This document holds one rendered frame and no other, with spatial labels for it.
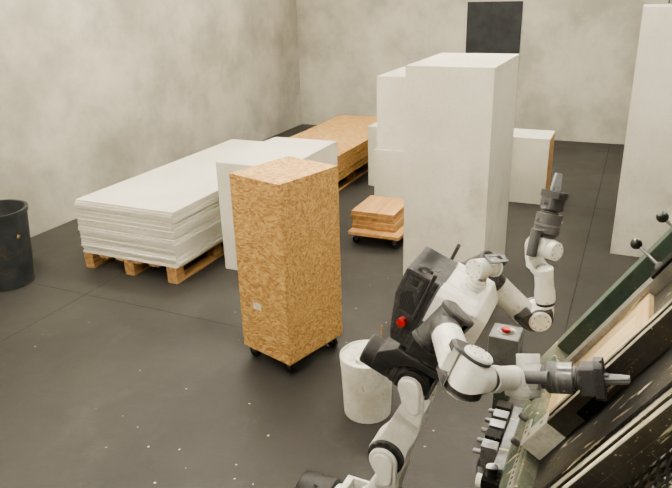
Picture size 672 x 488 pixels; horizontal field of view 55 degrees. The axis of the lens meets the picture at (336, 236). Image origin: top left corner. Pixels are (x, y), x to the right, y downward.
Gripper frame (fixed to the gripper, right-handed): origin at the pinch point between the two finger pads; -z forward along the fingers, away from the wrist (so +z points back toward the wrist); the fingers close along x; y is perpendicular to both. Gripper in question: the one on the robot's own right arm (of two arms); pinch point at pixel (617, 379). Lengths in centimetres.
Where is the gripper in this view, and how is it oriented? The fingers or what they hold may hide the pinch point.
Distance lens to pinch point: 189.7
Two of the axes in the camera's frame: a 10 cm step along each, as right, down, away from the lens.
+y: 4.3, -3.4, 8.4
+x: -2.1, -9.4, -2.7
